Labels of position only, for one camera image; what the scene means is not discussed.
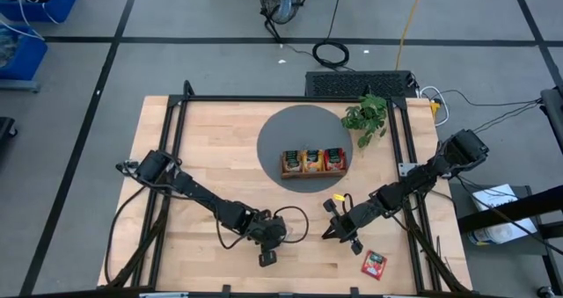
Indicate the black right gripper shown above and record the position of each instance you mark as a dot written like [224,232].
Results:
[349,221]

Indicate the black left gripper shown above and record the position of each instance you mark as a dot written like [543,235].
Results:
[268,232]

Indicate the red strawberry tea bag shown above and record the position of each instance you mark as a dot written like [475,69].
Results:
[374,265]
[335,159]

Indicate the tan apple tea bag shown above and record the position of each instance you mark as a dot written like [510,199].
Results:
[291,161]

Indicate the orange tea bag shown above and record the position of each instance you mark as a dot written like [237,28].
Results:
[313,160]

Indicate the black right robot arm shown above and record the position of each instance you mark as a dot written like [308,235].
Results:
[422,175]

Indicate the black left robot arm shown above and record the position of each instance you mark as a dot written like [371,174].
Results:
[198,197]

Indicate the black table clamp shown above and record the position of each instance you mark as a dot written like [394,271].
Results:
[226,290]
[354,291]
[365,90]
[188,88]

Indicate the wooden three-compartment box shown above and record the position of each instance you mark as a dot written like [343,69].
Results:
[312,175]

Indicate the round grey placemat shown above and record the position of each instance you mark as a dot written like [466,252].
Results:
[303,126]

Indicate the small green plant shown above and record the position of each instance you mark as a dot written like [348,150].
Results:
[365,115]

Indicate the black vented computer case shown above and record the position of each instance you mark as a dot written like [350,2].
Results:
[356,85]

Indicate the yellow plug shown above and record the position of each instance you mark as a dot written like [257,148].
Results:
[434,108]

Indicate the white paper sheet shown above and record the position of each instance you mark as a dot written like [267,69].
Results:
[495,197]

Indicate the black metal stand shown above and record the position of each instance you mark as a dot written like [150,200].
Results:
[506,211]

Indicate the black caster wheel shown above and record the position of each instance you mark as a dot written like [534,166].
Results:
[545,291]

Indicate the black floor fan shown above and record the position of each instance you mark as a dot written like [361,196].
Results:
[281,1]

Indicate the black object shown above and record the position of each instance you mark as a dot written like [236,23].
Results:
[5,128]

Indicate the blue plastic bin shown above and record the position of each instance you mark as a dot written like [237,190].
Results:
[26,56]
[57,3]

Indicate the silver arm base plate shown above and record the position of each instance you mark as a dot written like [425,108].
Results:
[405,169]

